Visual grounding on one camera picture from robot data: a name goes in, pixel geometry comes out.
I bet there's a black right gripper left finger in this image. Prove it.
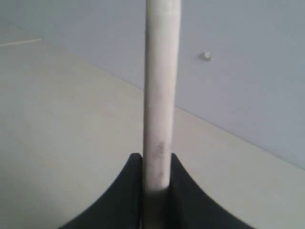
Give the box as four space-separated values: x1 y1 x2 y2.
61 153 142 229

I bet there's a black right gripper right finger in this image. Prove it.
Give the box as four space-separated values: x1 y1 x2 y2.
169 153 252 229

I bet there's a white wooden paint brush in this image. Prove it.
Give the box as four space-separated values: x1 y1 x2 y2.
142 0 182 229

